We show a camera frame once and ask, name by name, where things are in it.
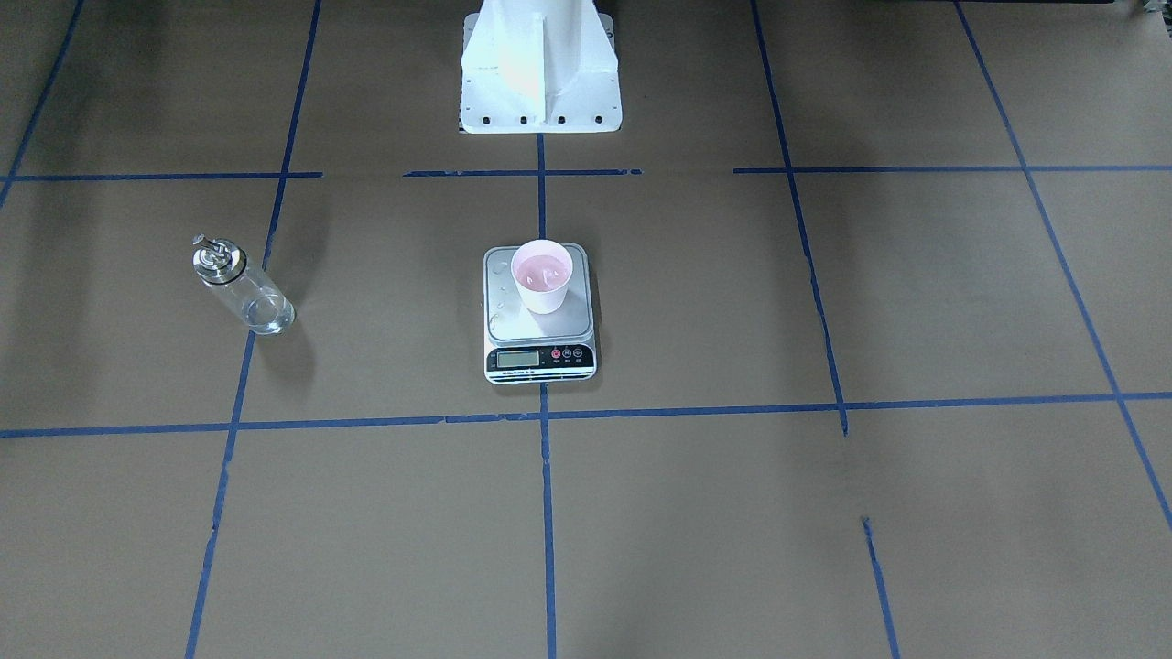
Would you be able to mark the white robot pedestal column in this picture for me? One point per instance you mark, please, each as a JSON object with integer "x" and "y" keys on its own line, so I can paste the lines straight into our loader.
{"x": 539, "y": 67}

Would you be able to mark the silver digital kitchen scale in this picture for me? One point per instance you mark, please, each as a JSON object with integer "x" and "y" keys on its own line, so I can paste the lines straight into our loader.
{"x": 524, "y": 347}

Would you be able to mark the pink plastic cup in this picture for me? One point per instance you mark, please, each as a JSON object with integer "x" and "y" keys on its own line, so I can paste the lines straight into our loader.
{"x": 542, "y": 271}

